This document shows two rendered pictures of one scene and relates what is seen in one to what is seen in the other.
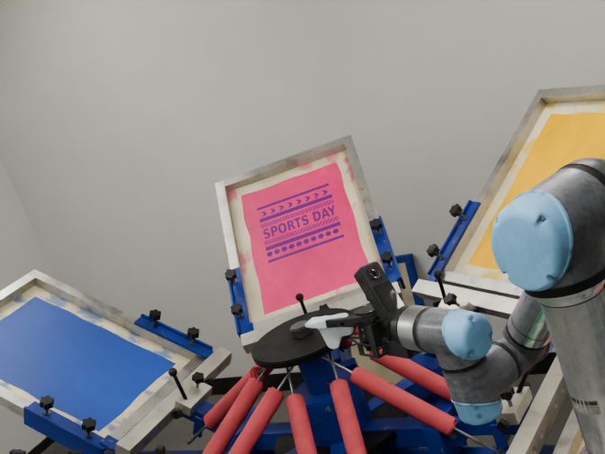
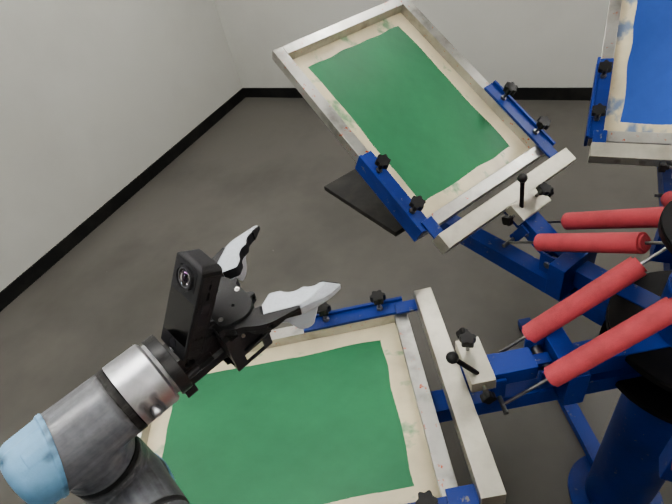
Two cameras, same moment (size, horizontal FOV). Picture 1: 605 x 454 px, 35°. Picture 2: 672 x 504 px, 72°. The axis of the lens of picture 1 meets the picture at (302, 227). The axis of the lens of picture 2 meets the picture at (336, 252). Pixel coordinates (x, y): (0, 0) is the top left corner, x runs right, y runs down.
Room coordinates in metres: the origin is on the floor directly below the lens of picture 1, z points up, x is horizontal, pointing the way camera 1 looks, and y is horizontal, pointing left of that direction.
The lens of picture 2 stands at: (1.69, -0.44, 2.04)
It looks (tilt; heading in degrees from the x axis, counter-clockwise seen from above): 41 degrees down; 88
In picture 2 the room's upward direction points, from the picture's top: 14 degrees counter-clockwise
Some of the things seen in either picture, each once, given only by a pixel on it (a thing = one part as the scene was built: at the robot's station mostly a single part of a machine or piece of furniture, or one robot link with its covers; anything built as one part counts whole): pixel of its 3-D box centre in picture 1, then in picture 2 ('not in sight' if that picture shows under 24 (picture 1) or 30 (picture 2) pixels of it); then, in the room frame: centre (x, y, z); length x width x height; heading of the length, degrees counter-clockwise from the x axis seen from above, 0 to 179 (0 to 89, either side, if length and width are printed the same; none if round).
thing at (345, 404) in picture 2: not in sight; (327, 394); (1.61, 0.19, 1.05); 1.08 x 0.61 x 0.23; 174
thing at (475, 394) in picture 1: (478, 381); (132, 489); (1.42, -0.18, 1.56); 0.11 x 0.08 x 0.11; 123
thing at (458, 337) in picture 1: (454, 334); (76, 438); (1.41, -0.17, 1.65); 0.11 x 0.08 x 0.09; 33
